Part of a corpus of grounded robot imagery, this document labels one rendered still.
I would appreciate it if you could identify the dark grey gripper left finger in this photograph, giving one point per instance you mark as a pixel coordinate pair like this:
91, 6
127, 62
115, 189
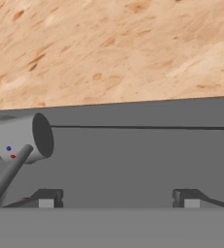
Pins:
48, 195

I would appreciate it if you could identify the grey faucet body, red and blue dots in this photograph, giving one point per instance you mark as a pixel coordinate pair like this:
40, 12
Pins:
16, 135

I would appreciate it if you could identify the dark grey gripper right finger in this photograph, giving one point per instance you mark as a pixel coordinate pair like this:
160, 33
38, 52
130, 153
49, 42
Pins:
186, 194

